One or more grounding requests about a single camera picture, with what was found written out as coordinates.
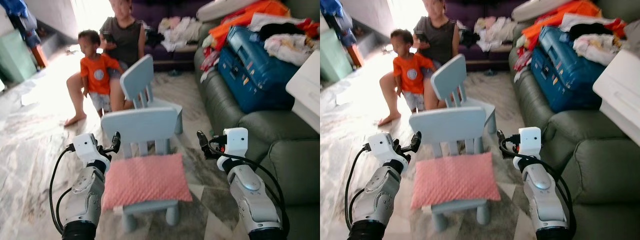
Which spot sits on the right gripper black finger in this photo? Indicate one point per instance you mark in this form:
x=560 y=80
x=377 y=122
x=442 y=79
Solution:
x=202 y=139
x=501 y=138

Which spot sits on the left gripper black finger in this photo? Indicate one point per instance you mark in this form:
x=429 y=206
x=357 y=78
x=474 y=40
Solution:
x=416 y=141
x=117 y=141

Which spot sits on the pink dotted pillow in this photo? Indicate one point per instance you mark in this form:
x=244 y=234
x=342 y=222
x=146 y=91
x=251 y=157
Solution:
x=455 y=180
x=147 y=180

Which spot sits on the dark green leather sofa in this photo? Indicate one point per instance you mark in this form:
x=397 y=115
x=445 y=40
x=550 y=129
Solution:
x=260 y=130
x=560 y=120

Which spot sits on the purple sofa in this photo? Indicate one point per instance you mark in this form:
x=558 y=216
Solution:
x=150 y=10
x=465 y=10

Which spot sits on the light blue kids chair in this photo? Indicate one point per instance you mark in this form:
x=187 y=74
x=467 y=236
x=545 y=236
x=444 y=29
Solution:
x=447 y=125
x=140 y=125
x=137 y=77
x=447 y=77

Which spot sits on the child in orange shirt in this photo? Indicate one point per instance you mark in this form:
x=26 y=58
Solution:
x=97 y=75
x=410 y=75

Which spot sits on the blue hard suitcase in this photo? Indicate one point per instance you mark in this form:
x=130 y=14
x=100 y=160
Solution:
x=255 y=75
x=565 y=75

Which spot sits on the woman in grey top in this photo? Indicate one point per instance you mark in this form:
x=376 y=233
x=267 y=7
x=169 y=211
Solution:
x=125 y=37
x=440 y=37

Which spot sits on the black phone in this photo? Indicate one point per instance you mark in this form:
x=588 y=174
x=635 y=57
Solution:
x=107 y=37
x=421 y=37

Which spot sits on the pile of pale clothes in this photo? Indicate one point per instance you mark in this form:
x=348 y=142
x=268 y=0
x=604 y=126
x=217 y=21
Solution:
x=180 y=30
x=495 y=30

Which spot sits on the pale green cabinet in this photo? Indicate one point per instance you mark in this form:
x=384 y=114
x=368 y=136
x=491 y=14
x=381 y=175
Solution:
x=332 y=57
x=15 y=57

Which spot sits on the orange garment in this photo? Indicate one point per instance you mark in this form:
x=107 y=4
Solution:
x=240 y=20
x=555 y=20

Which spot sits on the white patterned garment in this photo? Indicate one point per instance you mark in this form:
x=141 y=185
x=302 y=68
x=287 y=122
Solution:
x=595 y=47
x=287 y=47

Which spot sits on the long white cushion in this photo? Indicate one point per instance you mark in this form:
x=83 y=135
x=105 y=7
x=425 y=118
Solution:
x=535 y=10
x=220 y=10

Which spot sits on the black garment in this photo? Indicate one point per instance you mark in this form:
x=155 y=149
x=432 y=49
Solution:
x=590 y=29
x=280 y=29

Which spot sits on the blue hanging clothes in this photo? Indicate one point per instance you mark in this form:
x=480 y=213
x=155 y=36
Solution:
x=330 y=7
x=15 y=7

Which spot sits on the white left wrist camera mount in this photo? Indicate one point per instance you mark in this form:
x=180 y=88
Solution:
x=87 y=145
x=382 y=146

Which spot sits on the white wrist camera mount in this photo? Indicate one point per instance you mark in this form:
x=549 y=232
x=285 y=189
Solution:
x=87 y=145
x=236 y=140
x=531 y=140
x=382 y=146

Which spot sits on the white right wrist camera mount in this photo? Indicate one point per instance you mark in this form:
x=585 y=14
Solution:
x=236 y=140
x=531 y=140

